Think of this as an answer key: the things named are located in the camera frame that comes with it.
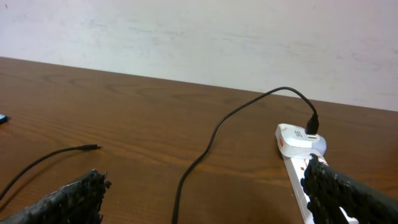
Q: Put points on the white power strip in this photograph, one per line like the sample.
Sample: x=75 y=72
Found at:
x=295 y=169

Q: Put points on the blue Galaxy smartphone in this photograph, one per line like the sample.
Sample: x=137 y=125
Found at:
x=3 y=118

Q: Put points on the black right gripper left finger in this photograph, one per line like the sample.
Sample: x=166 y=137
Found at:
x=78 y=202

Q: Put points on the white usb charger adapter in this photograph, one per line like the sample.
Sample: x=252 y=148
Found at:
x=294 y=143

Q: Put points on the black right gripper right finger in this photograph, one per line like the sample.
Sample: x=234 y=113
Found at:
x=334 y=195

